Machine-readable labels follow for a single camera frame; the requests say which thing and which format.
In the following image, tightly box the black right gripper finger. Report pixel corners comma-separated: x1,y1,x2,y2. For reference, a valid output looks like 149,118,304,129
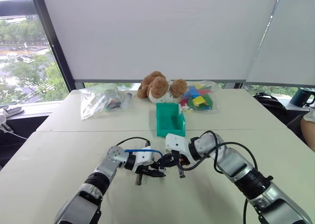
175,159,186,179

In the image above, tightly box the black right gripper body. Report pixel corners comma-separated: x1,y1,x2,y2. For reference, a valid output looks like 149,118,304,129
170,150,190,166

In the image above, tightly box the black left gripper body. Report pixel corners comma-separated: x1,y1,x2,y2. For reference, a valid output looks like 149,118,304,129
136,158,163,177

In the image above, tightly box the blue cable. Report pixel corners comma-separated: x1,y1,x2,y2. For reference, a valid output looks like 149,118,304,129
124,147,163,159

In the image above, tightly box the green plastic bin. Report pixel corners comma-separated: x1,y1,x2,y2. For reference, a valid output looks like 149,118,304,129
155,102,187,138

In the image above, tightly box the bag of colourful pieces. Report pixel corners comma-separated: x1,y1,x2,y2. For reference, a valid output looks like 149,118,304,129
179,80,221,114

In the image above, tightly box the grey plastic tube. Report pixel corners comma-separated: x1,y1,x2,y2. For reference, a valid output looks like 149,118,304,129
120,93,133,111

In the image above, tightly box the brown plush teddy bear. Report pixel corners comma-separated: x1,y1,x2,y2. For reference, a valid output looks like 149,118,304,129
136,71,189,104

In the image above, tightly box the clear bag of small parts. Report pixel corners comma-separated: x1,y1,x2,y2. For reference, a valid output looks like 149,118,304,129
79,83,122,121

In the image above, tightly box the black bag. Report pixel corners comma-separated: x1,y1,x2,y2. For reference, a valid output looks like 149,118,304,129
252,92,288,126

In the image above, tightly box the wide white roller blind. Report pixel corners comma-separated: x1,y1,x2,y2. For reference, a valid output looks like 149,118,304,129
39,0,283,84

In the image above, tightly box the seated person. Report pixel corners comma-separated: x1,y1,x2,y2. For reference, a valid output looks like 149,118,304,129
300,105,315,153

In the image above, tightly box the dark green mug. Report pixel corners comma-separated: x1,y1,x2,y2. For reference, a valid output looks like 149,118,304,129
289,87,315,108

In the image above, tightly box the white cloth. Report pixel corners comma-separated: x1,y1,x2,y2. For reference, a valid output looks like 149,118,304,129
0,108,13,134

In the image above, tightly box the narrow white roller blind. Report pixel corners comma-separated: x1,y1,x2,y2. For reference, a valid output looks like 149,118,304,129
245,0,315,88

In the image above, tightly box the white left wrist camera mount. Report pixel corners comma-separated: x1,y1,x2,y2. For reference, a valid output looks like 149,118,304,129
132,151,154,174

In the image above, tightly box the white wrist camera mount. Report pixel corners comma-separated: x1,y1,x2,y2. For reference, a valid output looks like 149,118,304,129
132,151,154,174
164,133,191,164

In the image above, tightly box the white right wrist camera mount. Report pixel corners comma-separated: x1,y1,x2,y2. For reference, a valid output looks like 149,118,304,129
164,133,191,164

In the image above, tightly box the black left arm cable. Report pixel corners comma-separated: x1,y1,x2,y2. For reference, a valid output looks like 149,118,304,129
115,136,152,148

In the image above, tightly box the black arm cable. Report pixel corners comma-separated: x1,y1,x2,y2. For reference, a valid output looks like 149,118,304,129
181,130,259,224
115,136,152,148

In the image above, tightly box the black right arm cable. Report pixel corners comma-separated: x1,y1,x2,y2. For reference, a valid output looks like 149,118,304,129
181,130,259,224

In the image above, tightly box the black window frame post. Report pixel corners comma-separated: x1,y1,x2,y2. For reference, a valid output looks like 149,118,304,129
29,0,76,92

